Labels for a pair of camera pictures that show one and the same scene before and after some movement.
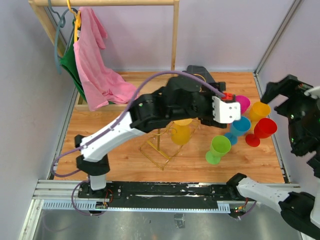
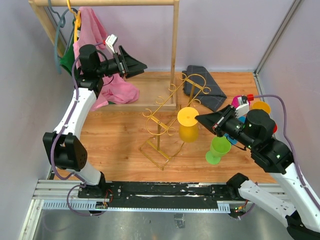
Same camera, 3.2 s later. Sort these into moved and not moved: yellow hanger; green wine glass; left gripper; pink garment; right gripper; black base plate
Moved: left gripper; right gripper
Not moved: yellow hanger; pink garment; black base plate; green wine glass
